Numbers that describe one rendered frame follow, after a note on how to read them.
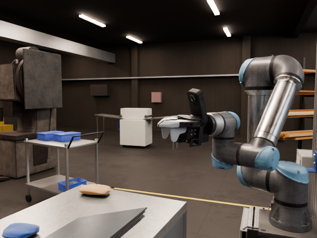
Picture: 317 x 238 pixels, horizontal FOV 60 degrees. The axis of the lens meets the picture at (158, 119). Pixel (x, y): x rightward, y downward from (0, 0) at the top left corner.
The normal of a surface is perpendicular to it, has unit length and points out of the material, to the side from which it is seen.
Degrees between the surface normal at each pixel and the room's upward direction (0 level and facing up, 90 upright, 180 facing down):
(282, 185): 90
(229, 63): 90
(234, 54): 90
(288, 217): 72
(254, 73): 90
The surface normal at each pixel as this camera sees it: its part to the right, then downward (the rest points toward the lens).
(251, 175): -0.69, 0.02
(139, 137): -0.32, 0.07
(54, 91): 0.90, 0.04
